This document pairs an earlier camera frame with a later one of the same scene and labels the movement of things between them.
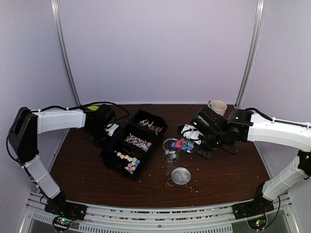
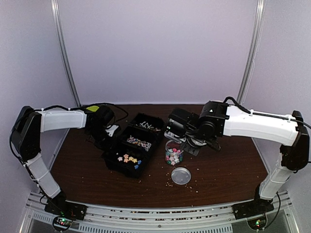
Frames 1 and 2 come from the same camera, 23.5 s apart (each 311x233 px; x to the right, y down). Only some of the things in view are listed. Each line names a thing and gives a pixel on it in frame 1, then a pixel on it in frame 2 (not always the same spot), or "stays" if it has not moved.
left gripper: x=110 y=146 stays
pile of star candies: x=131 y=167 -> x=174 y=156
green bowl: x=93 y=108 stays
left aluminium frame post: x=56 y=13 stays
